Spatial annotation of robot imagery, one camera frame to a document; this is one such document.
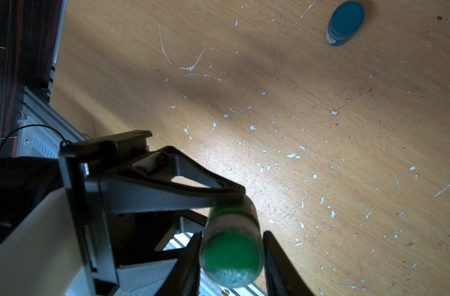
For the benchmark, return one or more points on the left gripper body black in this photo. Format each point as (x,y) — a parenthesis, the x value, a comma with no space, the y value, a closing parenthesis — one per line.
(82,165)

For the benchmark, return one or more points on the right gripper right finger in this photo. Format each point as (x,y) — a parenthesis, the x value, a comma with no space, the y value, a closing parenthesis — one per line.
(282,279)

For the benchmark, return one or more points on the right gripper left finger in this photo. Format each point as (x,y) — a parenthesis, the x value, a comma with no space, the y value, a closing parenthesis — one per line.
(184,278)

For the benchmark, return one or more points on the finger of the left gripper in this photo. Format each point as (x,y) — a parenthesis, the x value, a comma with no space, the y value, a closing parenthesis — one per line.
(144,237)
(165,180)

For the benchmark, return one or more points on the green paint jar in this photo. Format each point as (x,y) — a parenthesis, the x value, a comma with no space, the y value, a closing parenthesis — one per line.
(232,252)

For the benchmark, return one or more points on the blue paint jar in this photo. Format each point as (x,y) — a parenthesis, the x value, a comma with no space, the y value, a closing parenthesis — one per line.
(344,23)

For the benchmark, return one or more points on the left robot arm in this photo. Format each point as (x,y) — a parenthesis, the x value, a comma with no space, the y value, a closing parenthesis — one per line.
(39,250)

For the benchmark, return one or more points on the front aluminium rail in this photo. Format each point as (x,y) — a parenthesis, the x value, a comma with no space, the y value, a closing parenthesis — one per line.
(44,129)

